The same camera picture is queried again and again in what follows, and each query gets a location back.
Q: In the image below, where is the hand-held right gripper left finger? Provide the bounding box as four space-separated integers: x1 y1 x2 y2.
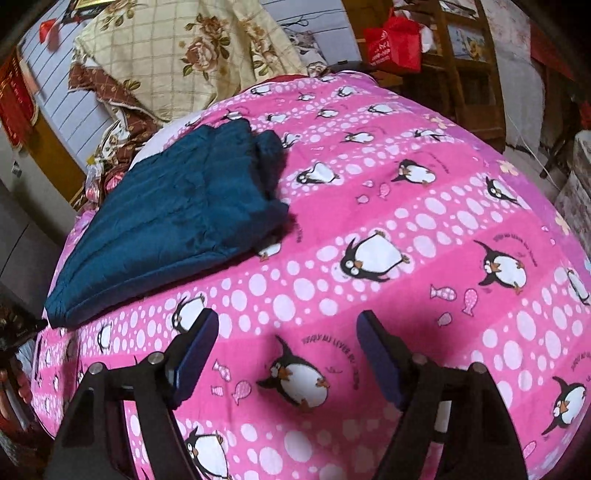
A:
44 308 220 480

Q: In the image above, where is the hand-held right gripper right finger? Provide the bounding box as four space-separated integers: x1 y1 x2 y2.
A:
356 310 527 480

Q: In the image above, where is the teal puffer jacket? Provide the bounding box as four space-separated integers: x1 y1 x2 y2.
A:
44 117 291 329

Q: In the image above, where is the pink penguin print blanket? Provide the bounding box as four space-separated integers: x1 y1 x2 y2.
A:
34 69 591 480

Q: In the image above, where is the red shiny packet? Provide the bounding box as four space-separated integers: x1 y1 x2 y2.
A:
85 166 125 204

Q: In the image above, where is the grey refrigerator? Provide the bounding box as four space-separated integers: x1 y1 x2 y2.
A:
0 180 70 296

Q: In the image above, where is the white fleece cloth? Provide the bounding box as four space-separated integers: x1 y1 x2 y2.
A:
131 113 204 167

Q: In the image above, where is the patterned storage box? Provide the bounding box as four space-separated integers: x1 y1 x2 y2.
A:
551 131 591 245

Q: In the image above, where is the wooden shelf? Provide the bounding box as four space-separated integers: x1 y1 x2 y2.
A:
392 0 506 139

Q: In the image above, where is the cream floral quilt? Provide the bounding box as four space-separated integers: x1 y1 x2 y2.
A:
68 0 319 171

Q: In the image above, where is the red shopping bag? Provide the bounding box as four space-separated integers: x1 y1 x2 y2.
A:
362 9 423 75

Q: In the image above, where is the red hanging banner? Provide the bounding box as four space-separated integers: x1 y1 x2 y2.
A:
0 51 40 148

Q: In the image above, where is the white lace cloth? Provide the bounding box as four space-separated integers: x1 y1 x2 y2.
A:
480 0 550 148

